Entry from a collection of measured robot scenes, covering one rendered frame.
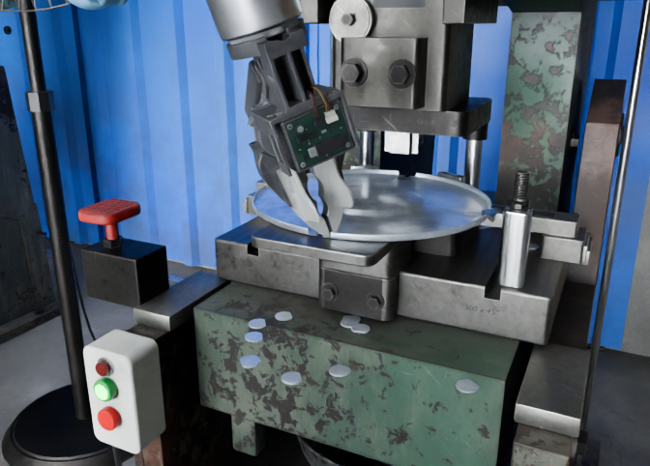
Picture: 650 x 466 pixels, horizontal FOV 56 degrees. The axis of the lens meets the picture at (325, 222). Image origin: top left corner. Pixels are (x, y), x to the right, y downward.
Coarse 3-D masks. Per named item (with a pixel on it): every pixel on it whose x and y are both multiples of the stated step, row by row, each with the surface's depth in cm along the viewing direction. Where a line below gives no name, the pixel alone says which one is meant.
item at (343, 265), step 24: (264, 240) 63; (288, 240) 63; (312, 240) 63; (336, 240) 63; (336, 264) 74; (360, 264) 59; (384, 264) 72; (336, 288) 75; (360, 288) 74; (384, 288) 73; (360, 312) 75; (384, 312) 74
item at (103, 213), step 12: (96, 204) 82; (108, 204) 82; (120, 204) 82; (132, 204) 82; (84, 216) 79; (96, 216) 78; (108, 216) 78; (120, 216) 79; (132, 216) 81; (108, 228) 82
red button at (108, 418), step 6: (108, 408) 73; (114, 408) 74; (102, 414) 73; (108, 414) 73; (114, 414) 73; (102, 420) 73; (108, 420) 73; (114, 420) 73; (120, 420) 74; (102, 426) 74; (108, 426) 73; (114, 426) 73
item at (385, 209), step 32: (256, 192) 77; (352, 192) 77; (384, 192) 77; (416, 192) 79; (448, 192) 79; (480, 192) 78; (288, 224) 65; (352, 224) 67; (384, 224) 67; (416, 224) 67; (448, 224) 67
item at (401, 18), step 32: (352, 0) 73; (384, 0) 72; (416, 0) 71; (352, 32) 74; (384, 32) 74; (416, 32) 72; (448, 32) 71; (352, 64) 72; (384, 64) 72; (416, 64) 70; (448, 64) 72; (352, 96) 74; (384, 96) 73; (416, 96) 71; (448, 96) 74
